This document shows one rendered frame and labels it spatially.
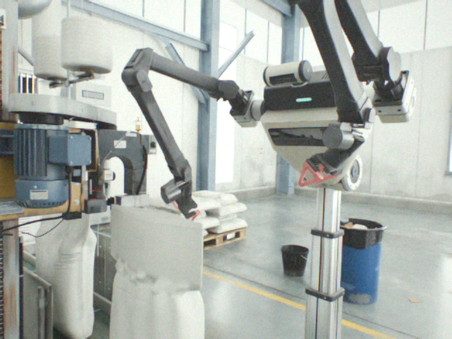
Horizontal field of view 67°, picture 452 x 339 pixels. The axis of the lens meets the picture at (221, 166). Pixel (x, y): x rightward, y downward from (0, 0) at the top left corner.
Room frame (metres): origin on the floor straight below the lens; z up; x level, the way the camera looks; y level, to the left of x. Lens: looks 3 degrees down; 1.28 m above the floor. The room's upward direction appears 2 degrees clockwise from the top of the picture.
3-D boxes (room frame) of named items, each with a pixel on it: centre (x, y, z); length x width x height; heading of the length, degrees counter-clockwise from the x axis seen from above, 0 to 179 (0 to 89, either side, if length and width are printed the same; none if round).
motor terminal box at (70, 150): (1.03, 0.46, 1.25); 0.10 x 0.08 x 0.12; 164
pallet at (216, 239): (4.66, 0.32, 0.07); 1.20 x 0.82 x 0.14; 141
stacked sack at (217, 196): (4.93, 0.12, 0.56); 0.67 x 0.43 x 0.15; 49
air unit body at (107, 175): (1.32, 0.44, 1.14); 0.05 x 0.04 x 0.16; 139
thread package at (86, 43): (1.17, 0.47, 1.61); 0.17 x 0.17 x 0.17
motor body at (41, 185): (1.05, 0.56, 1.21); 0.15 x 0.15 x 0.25
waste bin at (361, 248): (2.99, -1.21, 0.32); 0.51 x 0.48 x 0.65; 139
